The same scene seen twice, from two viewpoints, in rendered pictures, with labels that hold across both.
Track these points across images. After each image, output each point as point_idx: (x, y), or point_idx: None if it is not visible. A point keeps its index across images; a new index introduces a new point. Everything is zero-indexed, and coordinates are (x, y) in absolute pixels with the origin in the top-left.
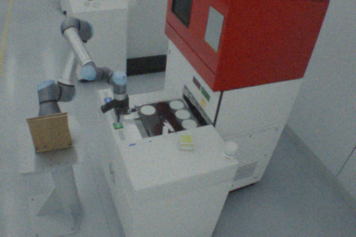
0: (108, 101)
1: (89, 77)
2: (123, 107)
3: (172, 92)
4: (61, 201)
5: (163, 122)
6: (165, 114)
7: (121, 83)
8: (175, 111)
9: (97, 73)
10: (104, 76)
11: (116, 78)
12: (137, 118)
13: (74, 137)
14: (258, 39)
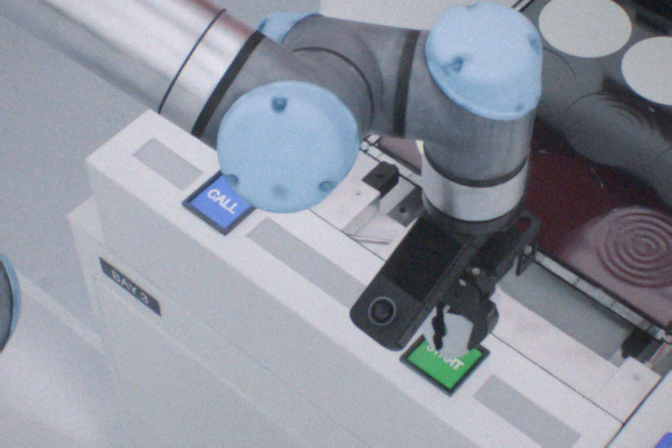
0: (231, 212)
1: (335, 185)
2: (502, 240)
3: None
4: None
5: (619, 180)
6: (583, 116)
7: (529, 102)
8: (617, 71)
9: (356, 112)
10: (375, 100)
11: (496, 85)
12: (415, 217)
13: None
14: None
